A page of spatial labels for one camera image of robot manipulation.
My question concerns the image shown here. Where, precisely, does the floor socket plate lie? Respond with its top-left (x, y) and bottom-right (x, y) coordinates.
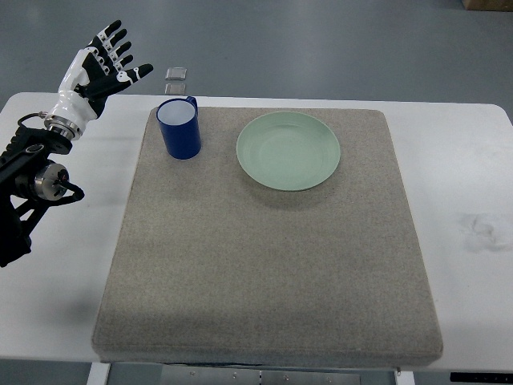
top-left (165, 67), bottom-right (187, 81)
top-left (164, 83), bottom-right (186, 95)

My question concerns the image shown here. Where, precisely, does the grey felt mat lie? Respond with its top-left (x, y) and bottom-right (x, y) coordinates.
top-left (91, 107), bottom-right (443, 368)

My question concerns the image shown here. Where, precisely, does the black table control panel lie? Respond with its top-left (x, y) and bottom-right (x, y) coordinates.
top-left (450, 372), bottom-right (513, 384)

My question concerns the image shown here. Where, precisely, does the lower floor socket plate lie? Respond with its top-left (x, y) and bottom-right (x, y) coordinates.
top-left (164, 83), bottom-right (186, 95)

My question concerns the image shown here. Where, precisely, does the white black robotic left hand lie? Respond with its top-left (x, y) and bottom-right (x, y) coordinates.
top-left (44, 20), bottom-right (153, 140)

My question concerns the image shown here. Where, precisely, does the blue mug white inside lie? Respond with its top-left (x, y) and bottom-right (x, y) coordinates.
top-left (156, 96), bottom-right (202, 160)

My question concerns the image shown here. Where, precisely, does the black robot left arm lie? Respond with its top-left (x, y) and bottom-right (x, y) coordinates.
top-left (1, 111), bottom-right (84, 267)

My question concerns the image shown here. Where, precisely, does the light green plate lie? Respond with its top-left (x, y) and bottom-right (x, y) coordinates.
top-left (236, 111), bottom-right (341, 192)

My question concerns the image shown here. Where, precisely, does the upper floor socket plate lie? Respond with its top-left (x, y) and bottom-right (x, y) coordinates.
top-left (165, 67), bottom-right (187, 81)

